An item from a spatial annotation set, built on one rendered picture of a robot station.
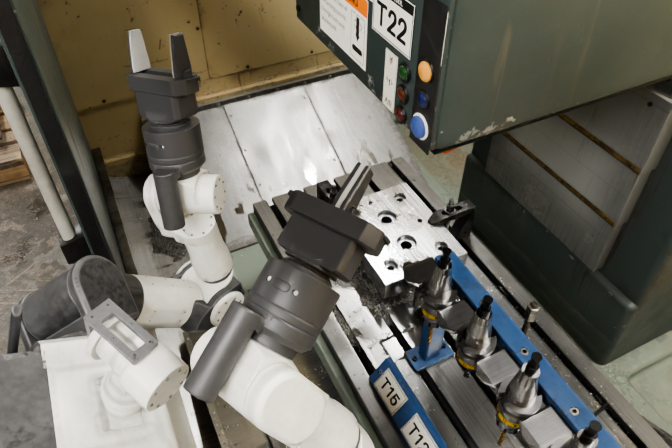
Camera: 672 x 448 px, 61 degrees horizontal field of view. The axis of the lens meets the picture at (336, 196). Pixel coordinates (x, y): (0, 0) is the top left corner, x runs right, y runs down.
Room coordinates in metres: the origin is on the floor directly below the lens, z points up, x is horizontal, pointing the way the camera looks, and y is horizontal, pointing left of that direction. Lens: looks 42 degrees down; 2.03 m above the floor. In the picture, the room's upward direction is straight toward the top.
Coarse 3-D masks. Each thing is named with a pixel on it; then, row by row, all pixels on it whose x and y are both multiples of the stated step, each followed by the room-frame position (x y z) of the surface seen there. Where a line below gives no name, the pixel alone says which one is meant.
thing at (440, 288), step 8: (440, 272) 0.62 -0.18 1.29; (448, 272) 0.62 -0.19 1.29; (432, 280) 0.63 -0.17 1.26; (440, 280) 0.62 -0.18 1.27; (448, 280) 0.62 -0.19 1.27; (432, 288) 0.62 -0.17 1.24; (440, 288) 0.62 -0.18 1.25; (448, 288) 0.62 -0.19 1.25; (432, 296) 0.62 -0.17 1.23; (440, 296) 0.61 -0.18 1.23; (448, 296) 0.62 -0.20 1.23
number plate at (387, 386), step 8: (384, 376) 0.63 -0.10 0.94; (392, 376) 0.62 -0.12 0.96; (376, 384) 0.62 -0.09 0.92; (384, 384) 0.62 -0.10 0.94; (392, 384) 0.61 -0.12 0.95; (384, 392) 0.60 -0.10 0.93; (392, 392) 0.60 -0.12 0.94; (400, 392) 0.59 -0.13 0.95; (384, 400) 0.59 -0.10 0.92; (392, 400) 0.58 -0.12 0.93; (400, 400) 0.58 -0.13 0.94; (392, 408) 0.57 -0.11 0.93
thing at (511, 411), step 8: (512, 376) 0.47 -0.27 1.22; (504, 384) 0.45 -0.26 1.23; (504, 392) 0.44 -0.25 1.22; (496, 400) 0.44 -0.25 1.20; (504, 400) 0.43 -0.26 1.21; (536, 400) 0.43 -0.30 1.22; (504, 408) 0.42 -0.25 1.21; (512, 408) 0.41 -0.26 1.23; (520, 408) 0.41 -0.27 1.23; (528, 408) 0.41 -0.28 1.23; (536, 408) 0.41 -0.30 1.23; (512, 416) 0.41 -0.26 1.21; (520, 416) 0.41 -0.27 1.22; (528, 416) 0.41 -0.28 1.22
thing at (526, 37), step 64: (448, 0) 0.59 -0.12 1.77; (512, 0) 0.61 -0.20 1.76; (576, 0) 0.66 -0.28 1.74; (640, 0) 0.71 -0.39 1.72; (384, 64) 0.70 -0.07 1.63; (448, 64) 0.59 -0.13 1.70; (512, 64) 0.62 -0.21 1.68; (576, 64) 0.67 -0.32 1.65; (640, 64) 0.73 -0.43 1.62; (448, 128) 0.59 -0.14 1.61; (512, 128) 0.64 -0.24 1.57
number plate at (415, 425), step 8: (416, 416) 0.54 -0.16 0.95; (408, 424) 0.53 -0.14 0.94; (416, 424) 0.53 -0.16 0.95; (408, 432) 0.52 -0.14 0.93; (416, 432) 0.51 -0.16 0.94; (424, 432) 0.51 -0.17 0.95; (408, 440) 0.51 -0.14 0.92; (416, 440) 0.50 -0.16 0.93; (424, 440) 0.50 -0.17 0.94; (432, 440) 0.49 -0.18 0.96
